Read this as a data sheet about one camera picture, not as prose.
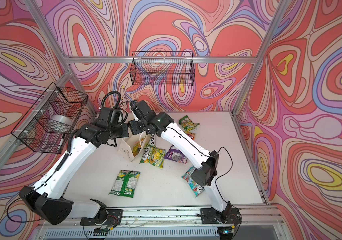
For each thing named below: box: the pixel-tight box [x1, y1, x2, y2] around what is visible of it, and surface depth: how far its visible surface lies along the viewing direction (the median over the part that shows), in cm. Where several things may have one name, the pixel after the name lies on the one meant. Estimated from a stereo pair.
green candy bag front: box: [108, 170, 141, 198], surface depth 84 cm
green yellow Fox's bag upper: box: [149, 133, 156, 147], surface depth 101 cm
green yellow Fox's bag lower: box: [139, 146, 166, 169], surface depth 93 cm
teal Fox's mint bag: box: [181, 166, 205, 198], surface depth 83 cm
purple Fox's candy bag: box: [164, 144, 188, 164], surface depth 94 cm
